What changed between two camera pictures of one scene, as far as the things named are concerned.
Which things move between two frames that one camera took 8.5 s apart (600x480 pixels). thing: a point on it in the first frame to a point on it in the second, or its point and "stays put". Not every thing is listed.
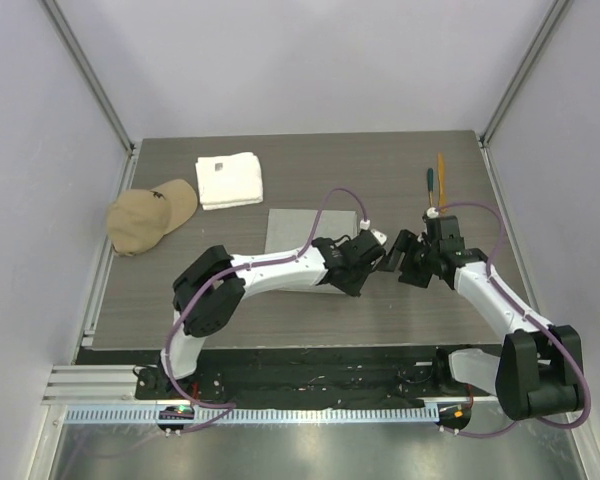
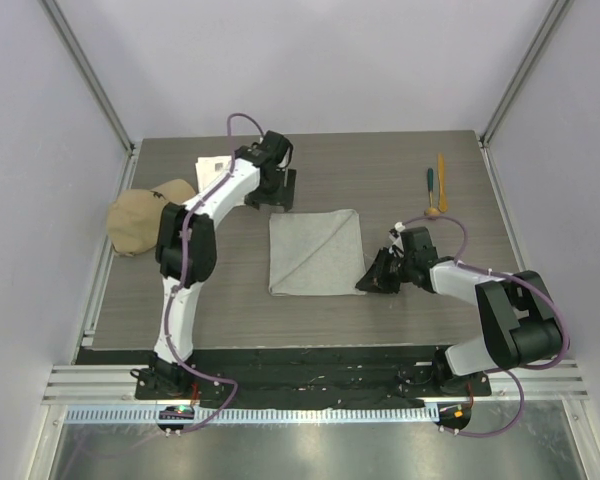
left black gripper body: x=353 y=284 to x=276 y=182
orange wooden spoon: x=441 y=179 stays put
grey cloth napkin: x=287 y=230 stays put
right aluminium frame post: x=552 y=19 stays put
